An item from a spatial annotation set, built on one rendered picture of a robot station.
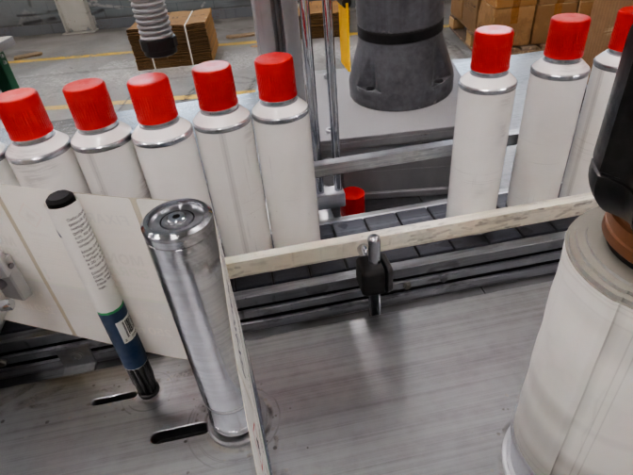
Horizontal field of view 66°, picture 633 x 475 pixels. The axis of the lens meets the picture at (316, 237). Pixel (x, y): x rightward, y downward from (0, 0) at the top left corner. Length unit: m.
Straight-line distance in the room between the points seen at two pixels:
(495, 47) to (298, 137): 0.19
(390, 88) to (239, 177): 0.31
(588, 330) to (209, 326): 0.19
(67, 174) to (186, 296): 0.22
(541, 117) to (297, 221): 0.26
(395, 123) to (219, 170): 0.30
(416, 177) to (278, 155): 0.29
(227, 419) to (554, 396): 0.21
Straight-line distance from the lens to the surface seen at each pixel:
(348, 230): 0.55
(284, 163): 0.45
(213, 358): 0.31
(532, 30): 3.86
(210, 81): 0.42
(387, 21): 0.68
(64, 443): 0.44
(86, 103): 0.44
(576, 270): 0.24
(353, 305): 0.52
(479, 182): 0.51
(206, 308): 0.28
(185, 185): 0.44
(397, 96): 0.69
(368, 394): 0.40
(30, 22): 6.66
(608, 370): 0.25
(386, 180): 0.69
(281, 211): 0.48
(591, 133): 0.57
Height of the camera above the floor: 1.21
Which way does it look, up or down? 37 degrees down
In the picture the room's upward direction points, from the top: 6 degrees counter-clockwise
